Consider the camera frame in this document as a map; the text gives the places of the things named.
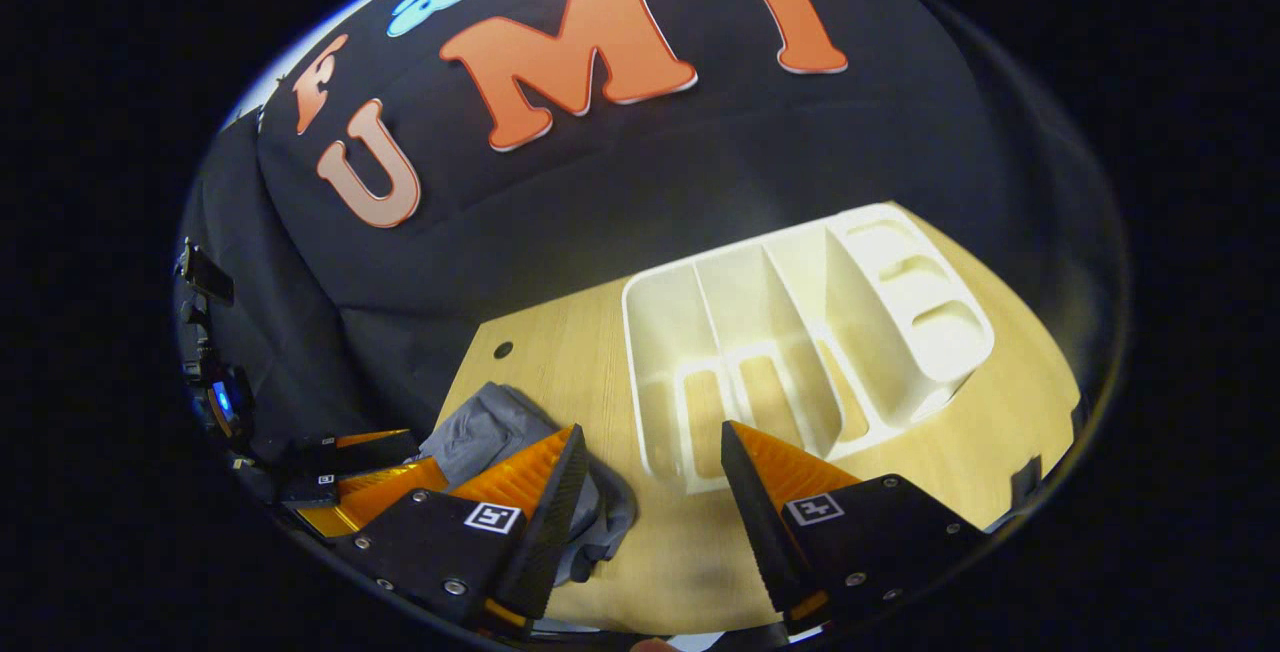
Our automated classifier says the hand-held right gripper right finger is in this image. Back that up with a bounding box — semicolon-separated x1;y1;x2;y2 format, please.
719;419;994;636

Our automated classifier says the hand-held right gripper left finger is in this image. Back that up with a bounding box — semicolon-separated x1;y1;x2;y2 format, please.
333;423;591;633

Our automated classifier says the grey schoolbag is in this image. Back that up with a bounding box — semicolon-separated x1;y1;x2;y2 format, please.
418;381;639;588

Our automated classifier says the white bookshelf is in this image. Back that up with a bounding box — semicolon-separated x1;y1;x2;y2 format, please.
621;201;997;484

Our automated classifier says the small black device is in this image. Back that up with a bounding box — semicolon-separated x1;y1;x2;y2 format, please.
1008;455;1043;510

